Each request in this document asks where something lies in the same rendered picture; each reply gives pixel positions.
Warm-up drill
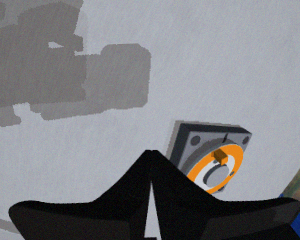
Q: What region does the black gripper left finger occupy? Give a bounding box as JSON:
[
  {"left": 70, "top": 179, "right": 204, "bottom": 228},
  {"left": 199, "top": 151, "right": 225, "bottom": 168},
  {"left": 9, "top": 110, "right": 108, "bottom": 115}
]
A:
[{"left": 9, "top": 149, "right": 151, "bottom": 240}]

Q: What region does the orange and white round plate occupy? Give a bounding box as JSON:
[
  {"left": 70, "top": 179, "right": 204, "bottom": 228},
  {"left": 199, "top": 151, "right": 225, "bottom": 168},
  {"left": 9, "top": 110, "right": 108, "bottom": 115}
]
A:
[{"left": 183, "top": 141, "right": 243, "bottom": 195}]

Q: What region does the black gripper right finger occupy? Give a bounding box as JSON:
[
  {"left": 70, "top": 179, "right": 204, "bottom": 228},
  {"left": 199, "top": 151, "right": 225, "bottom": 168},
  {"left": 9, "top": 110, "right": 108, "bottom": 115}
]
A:
[{"left": 151, "top": 149, "right": 300, "bottom": 240}]

